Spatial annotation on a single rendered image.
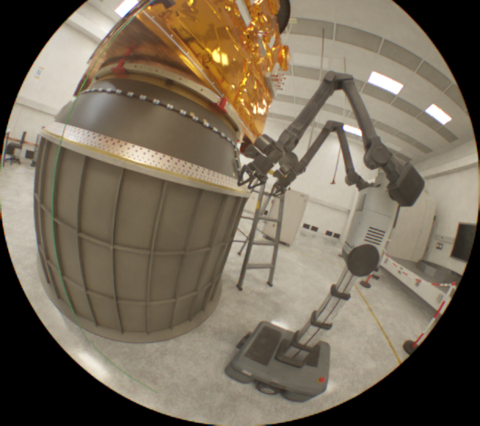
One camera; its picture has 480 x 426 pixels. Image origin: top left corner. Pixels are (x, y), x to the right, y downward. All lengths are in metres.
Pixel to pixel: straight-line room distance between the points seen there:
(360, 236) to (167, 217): 0.86
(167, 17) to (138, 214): 0.96
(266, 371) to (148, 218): 1.07
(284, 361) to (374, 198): 1.04
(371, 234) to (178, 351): 1.34
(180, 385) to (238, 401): 0.36
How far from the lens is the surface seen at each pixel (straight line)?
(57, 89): 6.24
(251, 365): 1.12
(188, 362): 1.31
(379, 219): 0.75
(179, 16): 0.99
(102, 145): 0.74
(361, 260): 0.77
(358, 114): 0.69
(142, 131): 0.77
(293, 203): 4.25
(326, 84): 0.76
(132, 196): 0.71
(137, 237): 0.78
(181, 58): 0.97
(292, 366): 1.23
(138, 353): 1.31
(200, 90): 1.04
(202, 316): 1.56
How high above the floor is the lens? 1.21
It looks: level
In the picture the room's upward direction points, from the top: 18 degrees clockwise
